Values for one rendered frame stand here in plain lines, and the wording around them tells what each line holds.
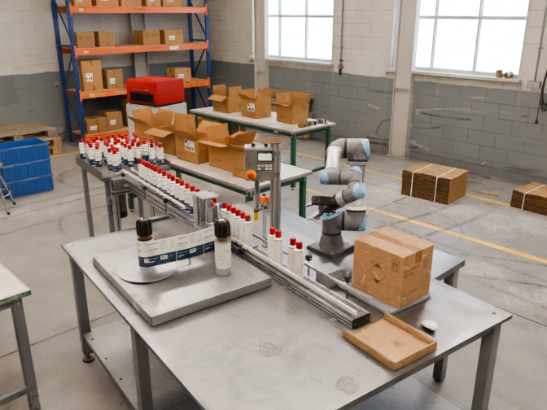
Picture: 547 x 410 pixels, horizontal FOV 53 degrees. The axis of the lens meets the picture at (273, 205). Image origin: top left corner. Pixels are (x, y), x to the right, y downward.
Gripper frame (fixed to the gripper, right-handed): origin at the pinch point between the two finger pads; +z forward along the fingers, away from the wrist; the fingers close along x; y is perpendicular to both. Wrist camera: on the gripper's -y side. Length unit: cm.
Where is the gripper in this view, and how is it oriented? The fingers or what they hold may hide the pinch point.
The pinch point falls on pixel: (307, 211)
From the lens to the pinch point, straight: 292.0
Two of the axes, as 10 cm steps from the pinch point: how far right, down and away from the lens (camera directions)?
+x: -0.6, -8.9, 4.5
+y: 6.9, 2.9, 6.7
